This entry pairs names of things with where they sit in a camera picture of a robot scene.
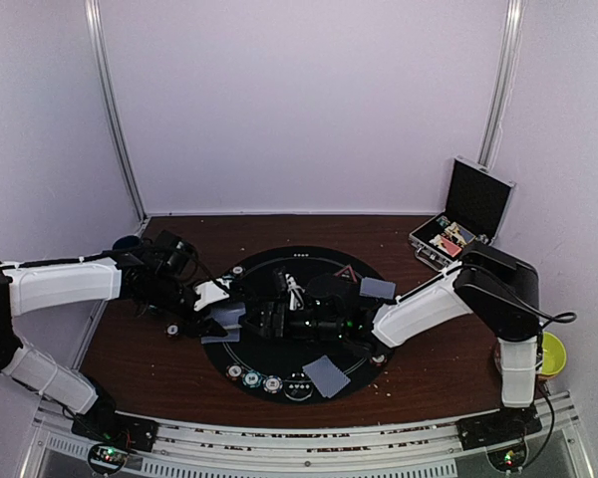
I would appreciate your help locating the aluminium right corner post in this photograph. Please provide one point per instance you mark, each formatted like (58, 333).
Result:
(502, 85)

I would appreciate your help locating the black round poker mat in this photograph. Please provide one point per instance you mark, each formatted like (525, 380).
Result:
(282, 357)

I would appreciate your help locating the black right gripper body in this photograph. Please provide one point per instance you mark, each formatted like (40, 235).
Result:
(298, 332)

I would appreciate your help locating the red triangular button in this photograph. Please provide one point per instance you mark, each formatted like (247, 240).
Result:
(347, 273)

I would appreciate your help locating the dark blue ceramic mug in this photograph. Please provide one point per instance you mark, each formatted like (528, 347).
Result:
(127, 242)

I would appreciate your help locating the aluminium front rail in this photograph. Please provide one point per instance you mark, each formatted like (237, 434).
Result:
(431, 448)

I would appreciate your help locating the blue-backed playing card deck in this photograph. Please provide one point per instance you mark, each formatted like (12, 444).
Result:
(228, 316)

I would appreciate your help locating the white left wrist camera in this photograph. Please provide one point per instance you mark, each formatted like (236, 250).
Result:
(208, 293)

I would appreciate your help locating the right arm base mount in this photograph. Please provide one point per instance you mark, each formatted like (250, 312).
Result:
(497, 427)

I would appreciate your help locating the dealt playing card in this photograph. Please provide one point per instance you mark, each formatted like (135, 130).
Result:
(377, 289)
(232, 336)
(326, 376)

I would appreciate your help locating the red card deck in case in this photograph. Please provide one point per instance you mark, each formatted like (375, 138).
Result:
(447, 246)

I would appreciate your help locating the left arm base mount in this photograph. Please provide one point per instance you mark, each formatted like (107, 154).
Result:
(127, 432)

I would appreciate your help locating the red poker chip stack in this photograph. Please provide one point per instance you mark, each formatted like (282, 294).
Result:
(172, 331)

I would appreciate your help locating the yellow-green plastic bowl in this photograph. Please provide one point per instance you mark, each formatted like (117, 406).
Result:
(554, 355)

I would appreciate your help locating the aluminium poker chip case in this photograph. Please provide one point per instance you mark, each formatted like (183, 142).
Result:
(475, 207)

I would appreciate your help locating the aluminium corner post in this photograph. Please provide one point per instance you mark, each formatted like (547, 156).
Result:
(98, 41)
(502, 85)

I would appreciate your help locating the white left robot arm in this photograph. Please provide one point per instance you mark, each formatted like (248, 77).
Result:
(38, 285)

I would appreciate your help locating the aluminium left corner post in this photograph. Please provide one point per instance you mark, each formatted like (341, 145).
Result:
(98, 41)

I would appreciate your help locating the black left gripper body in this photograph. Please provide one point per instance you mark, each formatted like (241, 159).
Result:
(164, 296)

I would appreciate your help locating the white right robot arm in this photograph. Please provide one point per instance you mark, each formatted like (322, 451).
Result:
(501, 290)

